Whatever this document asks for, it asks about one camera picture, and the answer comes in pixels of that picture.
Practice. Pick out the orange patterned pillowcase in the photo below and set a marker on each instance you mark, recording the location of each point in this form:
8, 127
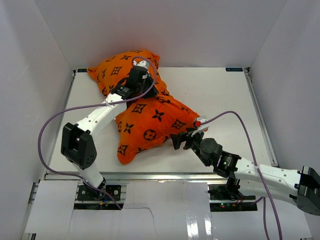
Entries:
146, 123

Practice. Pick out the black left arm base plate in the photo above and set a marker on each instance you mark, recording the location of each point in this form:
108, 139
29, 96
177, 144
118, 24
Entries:
87, 194

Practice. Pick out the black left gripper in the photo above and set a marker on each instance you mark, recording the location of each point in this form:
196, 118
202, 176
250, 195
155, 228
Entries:
153, 91

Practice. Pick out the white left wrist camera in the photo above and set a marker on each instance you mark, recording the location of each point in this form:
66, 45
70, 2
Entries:
142, 64

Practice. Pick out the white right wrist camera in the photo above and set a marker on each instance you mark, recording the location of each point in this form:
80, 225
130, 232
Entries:
200, 124

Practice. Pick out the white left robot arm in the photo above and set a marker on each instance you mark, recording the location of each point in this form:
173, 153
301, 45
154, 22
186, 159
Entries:
78, 140

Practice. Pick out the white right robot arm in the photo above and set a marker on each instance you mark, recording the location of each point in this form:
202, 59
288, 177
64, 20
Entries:
297, 187

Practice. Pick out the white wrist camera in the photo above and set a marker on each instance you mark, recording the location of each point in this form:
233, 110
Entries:
200, 124
142, 64

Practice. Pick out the aluminium table frame rail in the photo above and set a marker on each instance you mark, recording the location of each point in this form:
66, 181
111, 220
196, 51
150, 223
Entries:
174, 179

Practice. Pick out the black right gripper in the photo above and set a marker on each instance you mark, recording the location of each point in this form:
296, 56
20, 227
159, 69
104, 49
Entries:
182, 137

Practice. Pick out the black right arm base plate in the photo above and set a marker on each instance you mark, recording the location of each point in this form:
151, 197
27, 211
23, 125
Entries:
219, 192

